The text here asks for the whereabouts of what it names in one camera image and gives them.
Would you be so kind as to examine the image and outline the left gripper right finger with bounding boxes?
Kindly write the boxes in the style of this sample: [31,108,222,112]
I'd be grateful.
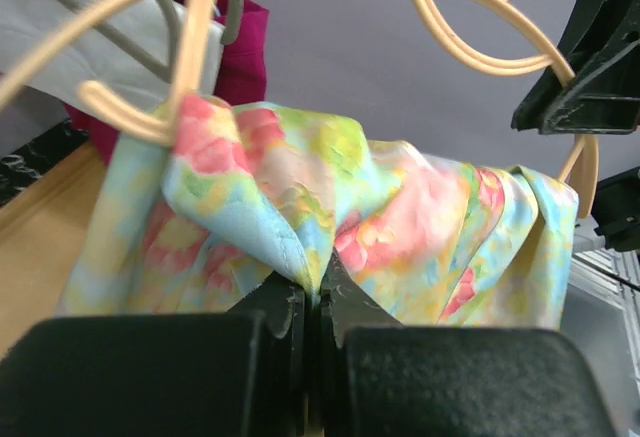
[319,256,615,436]

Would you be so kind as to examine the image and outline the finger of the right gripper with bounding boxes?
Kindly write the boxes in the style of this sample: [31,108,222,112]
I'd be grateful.
[592,167,640,252]
[511,0,639,135]

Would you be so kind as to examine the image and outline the beige plastic hanger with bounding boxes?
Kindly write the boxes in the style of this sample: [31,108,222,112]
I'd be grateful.
[259,0,574,175]

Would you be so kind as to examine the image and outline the wooden clothes rack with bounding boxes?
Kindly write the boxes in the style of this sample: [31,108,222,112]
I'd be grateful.
[0,143,106,350]

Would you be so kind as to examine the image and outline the white garment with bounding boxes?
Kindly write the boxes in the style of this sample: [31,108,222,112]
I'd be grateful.
[0,0,224,123]

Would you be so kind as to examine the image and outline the magenta skirt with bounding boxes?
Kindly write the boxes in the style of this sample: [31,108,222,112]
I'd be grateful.
[64,0,269,162]

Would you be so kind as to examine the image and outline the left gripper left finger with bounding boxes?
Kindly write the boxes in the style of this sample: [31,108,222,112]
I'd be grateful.
[1,275,306,436]

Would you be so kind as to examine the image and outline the floral pastel garment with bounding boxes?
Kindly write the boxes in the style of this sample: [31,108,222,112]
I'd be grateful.
[58,95,578,328]

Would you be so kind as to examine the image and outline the grey hanger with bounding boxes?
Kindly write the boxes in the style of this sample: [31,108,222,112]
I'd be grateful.
[0,0,245,81]

